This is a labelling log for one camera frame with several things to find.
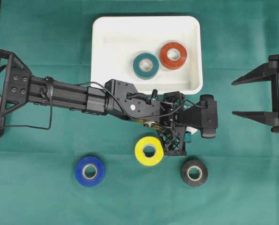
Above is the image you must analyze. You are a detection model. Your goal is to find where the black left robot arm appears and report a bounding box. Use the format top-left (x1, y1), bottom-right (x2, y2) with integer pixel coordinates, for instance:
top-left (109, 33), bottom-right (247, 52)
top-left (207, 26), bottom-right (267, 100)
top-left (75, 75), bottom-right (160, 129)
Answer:
top-left (0, 49), bottom-right (189, 156)

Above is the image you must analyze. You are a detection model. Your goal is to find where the blue tape roll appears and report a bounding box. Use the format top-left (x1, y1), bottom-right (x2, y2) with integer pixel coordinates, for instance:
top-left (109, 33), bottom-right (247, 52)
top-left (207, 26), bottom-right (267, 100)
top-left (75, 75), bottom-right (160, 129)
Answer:
top-left (75, 157), bottom-right (106, 187)

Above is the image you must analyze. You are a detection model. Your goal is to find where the white tape roll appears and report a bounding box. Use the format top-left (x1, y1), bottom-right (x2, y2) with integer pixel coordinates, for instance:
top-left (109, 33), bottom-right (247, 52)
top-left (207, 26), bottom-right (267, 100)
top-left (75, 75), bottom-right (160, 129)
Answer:
top-left (186, 127), bottom-right (198, 135)

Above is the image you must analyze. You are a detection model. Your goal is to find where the red tape roll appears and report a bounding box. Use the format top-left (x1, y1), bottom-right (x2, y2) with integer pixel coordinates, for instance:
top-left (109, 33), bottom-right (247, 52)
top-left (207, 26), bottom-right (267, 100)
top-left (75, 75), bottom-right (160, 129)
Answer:
top-left (159, 42), bottom-right (187, 70)

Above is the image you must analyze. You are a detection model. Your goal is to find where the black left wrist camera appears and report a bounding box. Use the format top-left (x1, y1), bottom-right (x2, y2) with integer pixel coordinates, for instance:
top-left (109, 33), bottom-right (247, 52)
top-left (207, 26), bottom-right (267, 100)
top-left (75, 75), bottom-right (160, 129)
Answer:
top-left (178, 94), bottom-right (218, 139)

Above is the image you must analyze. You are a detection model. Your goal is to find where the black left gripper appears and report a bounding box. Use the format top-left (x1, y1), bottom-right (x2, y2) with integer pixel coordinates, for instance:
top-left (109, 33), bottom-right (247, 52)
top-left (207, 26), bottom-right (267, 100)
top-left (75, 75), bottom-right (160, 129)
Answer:
top-left (157, 91), bottom-right (191, 156)

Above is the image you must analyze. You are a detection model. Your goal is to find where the green tape roll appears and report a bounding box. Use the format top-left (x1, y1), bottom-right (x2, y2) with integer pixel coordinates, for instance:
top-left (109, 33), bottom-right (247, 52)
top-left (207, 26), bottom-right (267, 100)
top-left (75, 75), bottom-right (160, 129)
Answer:
top-left (133, 52), bottom-right (159, 80)

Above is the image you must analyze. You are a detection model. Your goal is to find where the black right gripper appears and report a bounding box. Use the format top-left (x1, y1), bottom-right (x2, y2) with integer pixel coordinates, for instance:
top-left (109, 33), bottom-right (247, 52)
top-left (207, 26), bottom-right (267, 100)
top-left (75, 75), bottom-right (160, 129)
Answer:
top-left (231, 54), bottom-right (279, 133)

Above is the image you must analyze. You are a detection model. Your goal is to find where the yellow tape roll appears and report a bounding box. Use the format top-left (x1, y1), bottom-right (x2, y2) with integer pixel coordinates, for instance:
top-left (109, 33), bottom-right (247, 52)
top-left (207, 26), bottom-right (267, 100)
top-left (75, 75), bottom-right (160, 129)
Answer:
top-left (135, 136), bottom-right (164, 166)

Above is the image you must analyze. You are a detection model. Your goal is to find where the black tape roll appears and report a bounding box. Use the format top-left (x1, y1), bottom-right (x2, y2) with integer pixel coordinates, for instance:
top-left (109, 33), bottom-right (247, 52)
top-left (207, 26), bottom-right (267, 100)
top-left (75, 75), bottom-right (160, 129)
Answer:
top-left (181, 159), bottom-right (208, 187)

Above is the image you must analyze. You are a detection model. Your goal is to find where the white plastic case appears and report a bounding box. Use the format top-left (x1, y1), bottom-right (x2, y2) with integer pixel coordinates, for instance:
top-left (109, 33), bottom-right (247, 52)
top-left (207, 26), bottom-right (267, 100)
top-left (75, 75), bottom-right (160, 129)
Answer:
top-left (90, 15), bottom-right (203, 95)

